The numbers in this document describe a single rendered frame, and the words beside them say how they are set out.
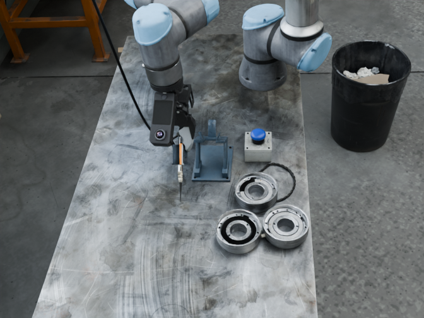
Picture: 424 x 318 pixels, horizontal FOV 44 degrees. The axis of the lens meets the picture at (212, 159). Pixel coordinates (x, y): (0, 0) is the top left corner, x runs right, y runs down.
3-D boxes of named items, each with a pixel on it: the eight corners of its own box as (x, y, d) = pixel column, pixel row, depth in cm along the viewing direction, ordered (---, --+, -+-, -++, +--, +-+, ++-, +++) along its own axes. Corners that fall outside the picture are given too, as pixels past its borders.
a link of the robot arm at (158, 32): (181, 6, 98) (148, 28, 95) (190, 54, 106) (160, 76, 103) (153, -5, 103) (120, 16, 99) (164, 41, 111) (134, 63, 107)
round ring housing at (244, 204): (281, 211, 127) (281, 200, 124) (238, 217, 126) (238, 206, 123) (272, 180, 134) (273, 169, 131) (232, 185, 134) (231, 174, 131)
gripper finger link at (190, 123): (200, 134, 120) (190, 106, 113) (199, 139, 119) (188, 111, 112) (180, 135, 121) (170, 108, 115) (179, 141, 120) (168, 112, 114)
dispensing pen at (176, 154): (171, 201, 121) (171, 129, 121) (176, 200, 125) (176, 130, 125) (181, 201, 120) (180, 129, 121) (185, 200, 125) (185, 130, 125)
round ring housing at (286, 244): (295, 209, 127) (296, 198, 124) (316, 242, 120) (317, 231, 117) (255, 223, 125) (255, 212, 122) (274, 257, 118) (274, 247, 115)
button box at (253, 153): (271, 162, 139) (272, 149, 135) (245, 161, 139) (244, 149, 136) (271, 141, 144) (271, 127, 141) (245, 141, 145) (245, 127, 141)
